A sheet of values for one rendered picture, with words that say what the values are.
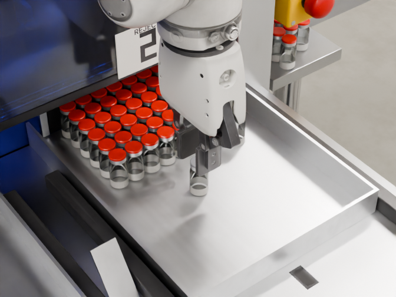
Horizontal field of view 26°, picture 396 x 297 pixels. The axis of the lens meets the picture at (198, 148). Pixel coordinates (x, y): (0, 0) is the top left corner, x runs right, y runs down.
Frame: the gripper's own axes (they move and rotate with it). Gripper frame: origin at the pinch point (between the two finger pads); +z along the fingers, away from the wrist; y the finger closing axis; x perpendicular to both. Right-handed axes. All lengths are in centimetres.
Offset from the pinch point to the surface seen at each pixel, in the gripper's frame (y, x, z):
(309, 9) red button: 8.7, -24.1, -4.7
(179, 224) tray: -3.2, 5.1, 6.5
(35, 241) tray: 1.6, 20.3, 3.4
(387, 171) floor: 49, -100, 95
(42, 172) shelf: 13.9, 13.1, 6.7
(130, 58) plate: 11.2, 1.4, -6.6
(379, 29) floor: 99, -149, 95
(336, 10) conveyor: 22.1, -43.5, 9.3
